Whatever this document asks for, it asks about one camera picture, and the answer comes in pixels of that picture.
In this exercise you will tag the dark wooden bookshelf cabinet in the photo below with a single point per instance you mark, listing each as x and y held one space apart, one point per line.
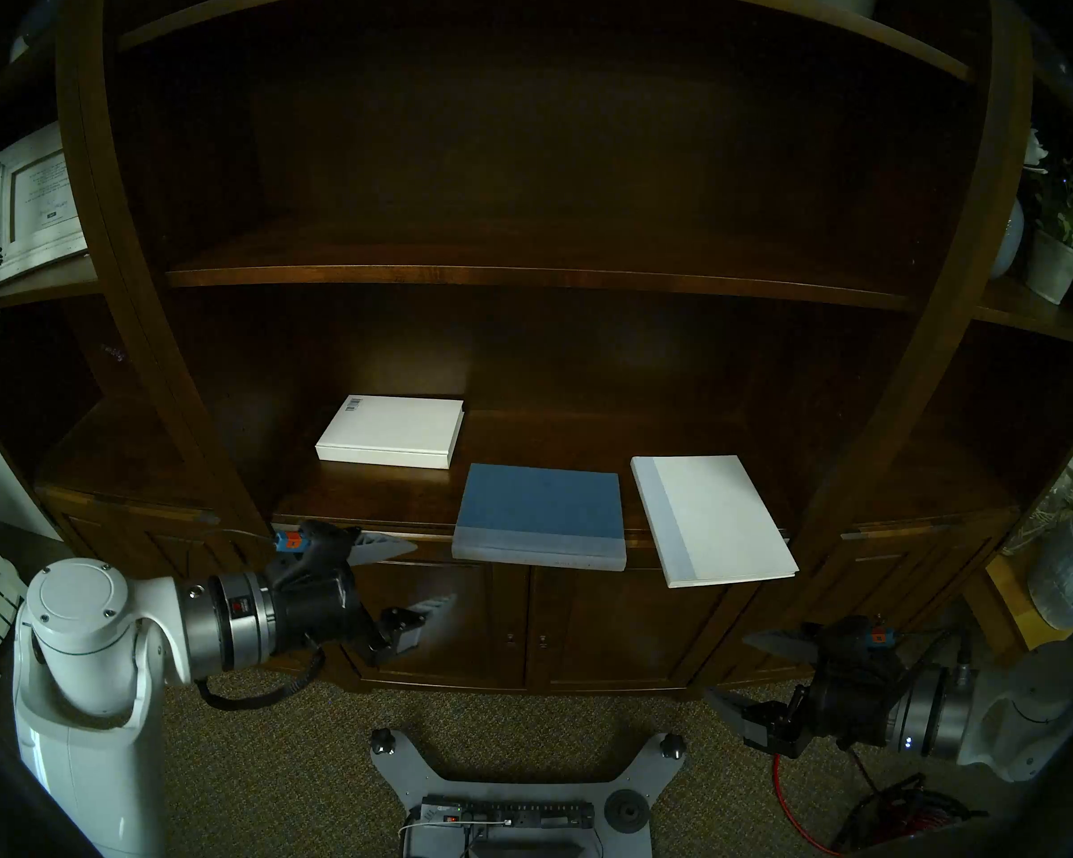
536 150

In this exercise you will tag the large white book grey spine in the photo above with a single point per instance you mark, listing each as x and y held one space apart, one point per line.
720 521

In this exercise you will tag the clear glass jar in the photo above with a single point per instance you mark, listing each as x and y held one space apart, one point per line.
1051 503

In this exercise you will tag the grey electronics box with ports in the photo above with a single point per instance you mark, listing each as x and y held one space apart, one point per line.
510 813

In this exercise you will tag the round white vase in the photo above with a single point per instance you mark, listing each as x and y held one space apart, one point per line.
1009 239

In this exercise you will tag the white flower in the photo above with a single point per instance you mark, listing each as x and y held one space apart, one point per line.
1035 150

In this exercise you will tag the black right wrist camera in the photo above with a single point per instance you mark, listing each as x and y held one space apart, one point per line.
863 642

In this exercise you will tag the yellow wooden table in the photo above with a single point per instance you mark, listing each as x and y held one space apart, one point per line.
1015 601

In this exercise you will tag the blue book with grey spine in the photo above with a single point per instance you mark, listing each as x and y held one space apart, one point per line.
541 512

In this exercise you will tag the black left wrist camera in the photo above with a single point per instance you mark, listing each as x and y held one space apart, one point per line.
308 543

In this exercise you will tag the grey robot mobile base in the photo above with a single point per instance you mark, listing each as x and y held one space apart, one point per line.
536 786

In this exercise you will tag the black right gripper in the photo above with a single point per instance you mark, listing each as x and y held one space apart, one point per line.
845 704

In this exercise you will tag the white framed certificate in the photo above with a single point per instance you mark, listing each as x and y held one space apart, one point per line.
40 199

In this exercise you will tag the green plant in white pot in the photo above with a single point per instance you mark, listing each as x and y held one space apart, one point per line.
1051 268

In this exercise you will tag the white book with barcode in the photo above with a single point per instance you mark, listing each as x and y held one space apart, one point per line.
389 432

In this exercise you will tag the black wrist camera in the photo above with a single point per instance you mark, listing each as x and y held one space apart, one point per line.
863 642
308 543

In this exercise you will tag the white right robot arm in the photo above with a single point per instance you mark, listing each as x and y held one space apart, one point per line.
1019 713

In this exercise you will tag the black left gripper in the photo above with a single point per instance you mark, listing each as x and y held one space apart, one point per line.
322 610

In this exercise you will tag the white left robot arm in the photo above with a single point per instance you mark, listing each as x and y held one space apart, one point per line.
80 615

